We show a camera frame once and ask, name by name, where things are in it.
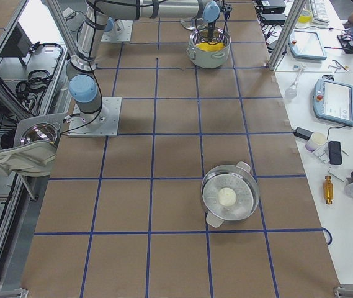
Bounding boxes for steel pot with lid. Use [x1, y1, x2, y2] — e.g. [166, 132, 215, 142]
[201, 161, 260, 228]

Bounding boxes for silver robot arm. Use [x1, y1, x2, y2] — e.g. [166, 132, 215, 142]
[66, 0, 221, 125]

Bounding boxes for white paper cup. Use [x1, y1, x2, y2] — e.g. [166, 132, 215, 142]
[305, 132, 327, 152]

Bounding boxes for gold brass fitting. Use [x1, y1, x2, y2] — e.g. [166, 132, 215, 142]
[323, 175, 334, 205]

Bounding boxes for blue teach pendant near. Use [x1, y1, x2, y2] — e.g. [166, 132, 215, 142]
[312, 79, 353, 126]

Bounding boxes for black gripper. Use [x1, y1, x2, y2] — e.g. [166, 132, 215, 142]
[207, 21, 216, 35]

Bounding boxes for black smartphone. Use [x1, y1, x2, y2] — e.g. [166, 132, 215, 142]
[328, 141, 342, 165]

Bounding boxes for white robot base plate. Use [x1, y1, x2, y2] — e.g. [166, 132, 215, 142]
[66, 97, 122, 137]

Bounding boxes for blue teach pendant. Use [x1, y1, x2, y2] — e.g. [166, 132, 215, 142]
[288, 30, 327, 61]
[312, 79, 353, 126]

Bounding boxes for black power adapter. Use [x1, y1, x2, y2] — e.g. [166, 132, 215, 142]
[293, 127, 313, 141]

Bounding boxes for blue teach pendant far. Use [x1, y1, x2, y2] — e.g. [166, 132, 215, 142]
[288, 30, 327, 61]

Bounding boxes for black handled scissors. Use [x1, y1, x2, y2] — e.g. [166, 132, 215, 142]
[321, 74, 334, 81]

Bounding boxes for steel pot on chair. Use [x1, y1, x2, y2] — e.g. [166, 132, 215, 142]
[19, 123, 58, 145]

